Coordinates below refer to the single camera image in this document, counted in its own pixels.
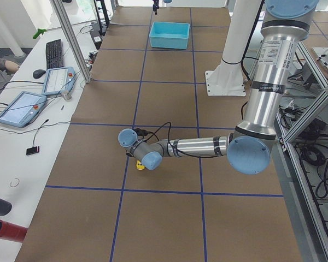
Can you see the yellow beetle toy car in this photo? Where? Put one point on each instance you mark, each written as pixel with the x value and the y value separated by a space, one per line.
pixel 139 165

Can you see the light blue plastic bin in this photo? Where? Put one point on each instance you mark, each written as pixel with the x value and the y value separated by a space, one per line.
pixel 169 35

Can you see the small silver metal block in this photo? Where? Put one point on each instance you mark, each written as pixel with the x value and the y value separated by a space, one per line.
pixel 66 95

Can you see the upper teach pendant tablet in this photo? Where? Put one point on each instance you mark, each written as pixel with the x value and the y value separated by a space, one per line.
pixel 58 80

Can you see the teach pendant tablet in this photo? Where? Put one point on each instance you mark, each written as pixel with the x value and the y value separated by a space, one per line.
pixel 58 80
pixel 23 110

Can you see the black computer keyboard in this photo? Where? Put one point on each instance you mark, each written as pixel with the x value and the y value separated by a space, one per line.
pixel 54 55

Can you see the small black phone device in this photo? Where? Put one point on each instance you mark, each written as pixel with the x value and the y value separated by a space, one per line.
pixel 32 150

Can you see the black computer mouse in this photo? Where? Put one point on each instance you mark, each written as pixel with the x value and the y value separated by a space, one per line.
pixel 38 73

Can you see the lower teach pendant tablet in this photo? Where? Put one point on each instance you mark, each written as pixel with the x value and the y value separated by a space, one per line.
pixel 23 110

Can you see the red cylinder tube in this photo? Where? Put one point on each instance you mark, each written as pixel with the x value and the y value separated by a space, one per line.
pixel 12 232

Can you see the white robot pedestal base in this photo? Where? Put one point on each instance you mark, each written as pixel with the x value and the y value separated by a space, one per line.
pixel 227 77

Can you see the aluminium frame rack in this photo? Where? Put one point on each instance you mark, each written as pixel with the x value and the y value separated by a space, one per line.
pixel 302 122

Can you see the aluminium frame post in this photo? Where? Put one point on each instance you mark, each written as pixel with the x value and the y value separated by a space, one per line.
pixel 71 38

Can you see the green handled tool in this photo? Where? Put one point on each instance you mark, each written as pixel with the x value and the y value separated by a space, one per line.
pixel 39 32

